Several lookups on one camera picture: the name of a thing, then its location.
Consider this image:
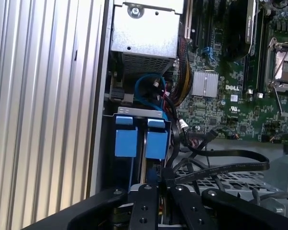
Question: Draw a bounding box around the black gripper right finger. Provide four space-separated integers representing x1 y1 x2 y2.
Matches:
167 184 288 230

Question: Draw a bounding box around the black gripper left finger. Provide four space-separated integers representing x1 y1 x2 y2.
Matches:
19 184 159 230

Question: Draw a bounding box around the hard disk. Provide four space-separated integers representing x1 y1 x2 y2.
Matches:
114 115 170 190

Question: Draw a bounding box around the metal disk bay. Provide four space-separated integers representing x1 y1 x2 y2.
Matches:
102 107 173 168

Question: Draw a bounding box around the black RAM slot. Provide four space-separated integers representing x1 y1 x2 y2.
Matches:
244 55 252 94
263 7 271 94
256 7 265 95
250 54 258 95

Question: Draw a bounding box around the black expansion slot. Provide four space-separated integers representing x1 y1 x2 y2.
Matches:
193 0 202 50
202 0 216 47

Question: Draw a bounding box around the beige expansion slot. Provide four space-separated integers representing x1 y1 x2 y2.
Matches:
183 0 192 40

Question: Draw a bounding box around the perforated metal drive cage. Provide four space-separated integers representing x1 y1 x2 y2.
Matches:
171 143 288 216

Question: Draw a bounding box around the green motherboard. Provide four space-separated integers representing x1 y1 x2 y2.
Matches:
163 0 288 144

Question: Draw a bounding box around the black PC case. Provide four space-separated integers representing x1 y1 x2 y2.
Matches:
85 0 115 199

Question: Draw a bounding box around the silver chipset heatsink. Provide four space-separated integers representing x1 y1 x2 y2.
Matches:
191 70 219 98

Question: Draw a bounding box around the blue board connector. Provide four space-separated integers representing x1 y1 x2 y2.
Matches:
201 46 214 62

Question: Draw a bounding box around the grey power supply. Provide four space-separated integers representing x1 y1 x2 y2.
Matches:
109 0 185 76

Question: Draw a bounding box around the CPU socket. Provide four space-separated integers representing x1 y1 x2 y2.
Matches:
268 35 288 83

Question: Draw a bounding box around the black graphics card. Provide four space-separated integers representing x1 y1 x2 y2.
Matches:
224 0 258 57

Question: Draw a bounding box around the black round disk wire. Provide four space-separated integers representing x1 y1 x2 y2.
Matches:
167 119 221 173

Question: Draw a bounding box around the blue wire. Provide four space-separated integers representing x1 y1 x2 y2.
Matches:
135 74 169 120

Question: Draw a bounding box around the black and yellow wire bundle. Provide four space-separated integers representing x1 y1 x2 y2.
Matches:
169 35 195 106

